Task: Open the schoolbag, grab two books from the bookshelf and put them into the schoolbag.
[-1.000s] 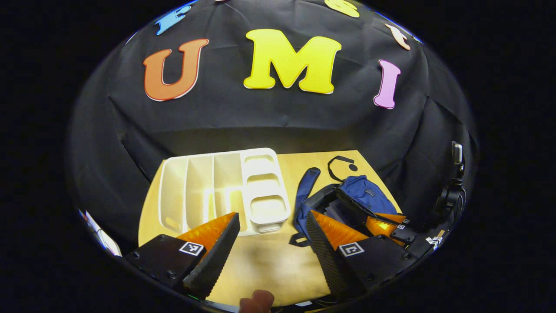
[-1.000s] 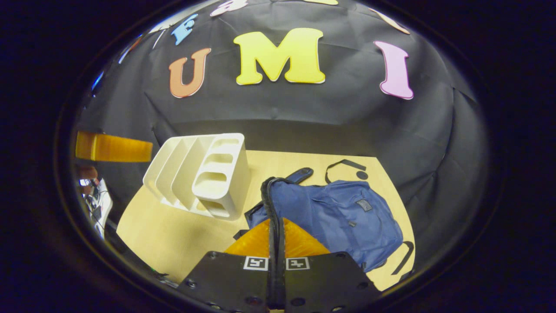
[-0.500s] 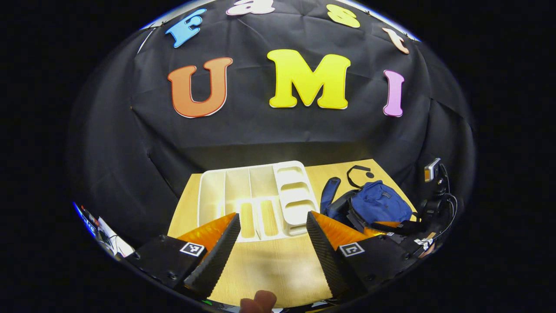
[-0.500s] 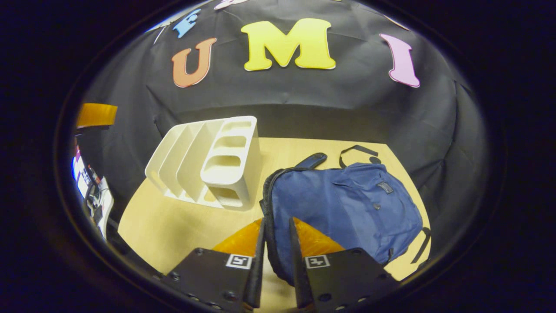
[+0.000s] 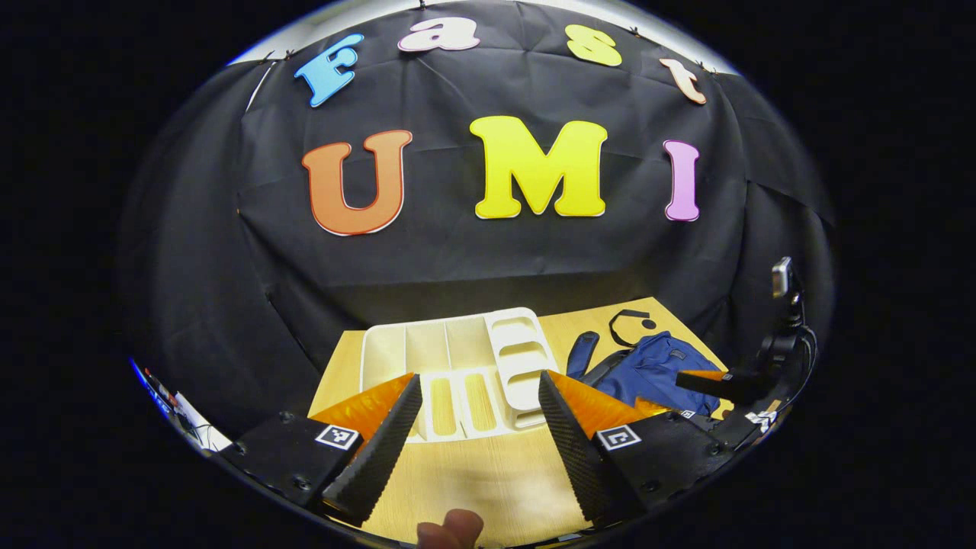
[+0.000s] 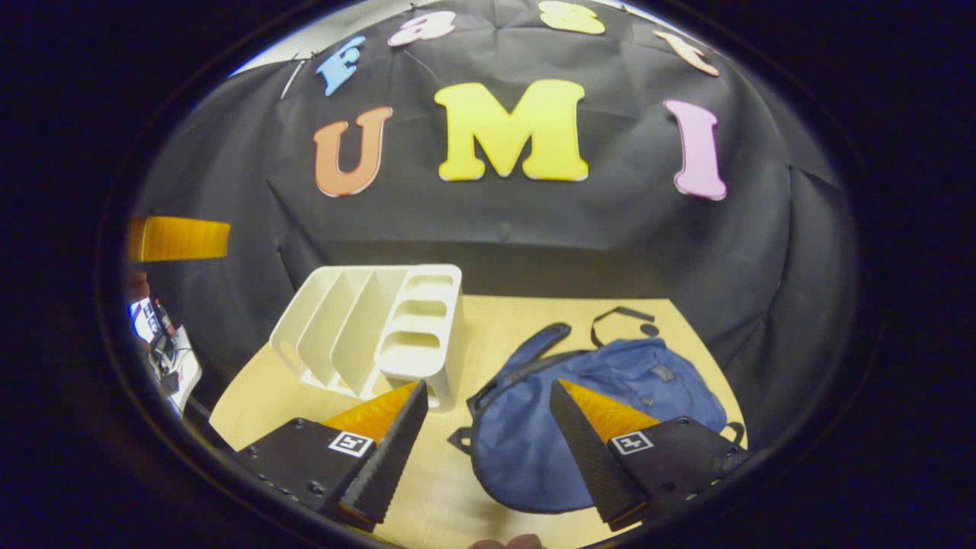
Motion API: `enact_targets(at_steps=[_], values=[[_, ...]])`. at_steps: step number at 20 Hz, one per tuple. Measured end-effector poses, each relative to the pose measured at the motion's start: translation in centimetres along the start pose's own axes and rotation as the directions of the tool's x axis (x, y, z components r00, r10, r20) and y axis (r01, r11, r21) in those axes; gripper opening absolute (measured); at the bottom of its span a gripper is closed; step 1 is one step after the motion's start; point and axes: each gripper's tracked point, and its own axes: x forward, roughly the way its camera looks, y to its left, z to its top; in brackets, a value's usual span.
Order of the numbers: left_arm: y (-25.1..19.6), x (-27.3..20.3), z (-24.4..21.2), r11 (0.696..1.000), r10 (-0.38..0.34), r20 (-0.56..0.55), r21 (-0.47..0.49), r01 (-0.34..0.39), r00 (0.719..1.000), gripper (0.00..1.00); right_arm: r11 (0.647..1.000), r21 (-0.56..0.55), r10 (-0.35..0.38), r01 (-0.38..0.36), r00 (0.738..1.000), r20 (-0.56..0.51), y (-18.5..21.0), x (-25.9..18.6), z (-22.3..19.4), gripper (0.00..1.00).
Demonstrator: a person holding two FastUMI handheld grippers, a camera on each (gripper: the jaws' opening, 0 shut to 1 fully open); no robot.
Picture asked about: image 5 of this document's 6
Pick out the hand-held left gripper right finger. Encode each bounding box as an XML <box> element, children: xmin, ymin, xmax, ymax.
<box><xmin>538</xmin><ymin>370</ymin><xmax>737</xmax><ymax>527</ymax></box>

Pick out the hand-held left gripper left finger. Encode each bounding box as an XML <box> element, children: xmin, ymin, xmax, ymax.
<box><xmin>221</xmin><ymin>372</ymin><xmax>425</xmax><ymax>527</ymax></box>

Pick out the blue schoolbag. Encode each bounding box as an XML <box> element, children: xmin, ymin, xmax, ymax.
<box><xmin>566</xmin><ymin>309</ymin><xmax>725</xmax><ymax>418</ymax></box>

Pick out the white plastic bookshelf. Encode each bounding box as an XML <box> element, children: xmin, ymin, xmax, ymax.
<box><xmin>358</xmin><ymin>307</ymin><xmax>561</xmax><ymax>443</ymax></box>

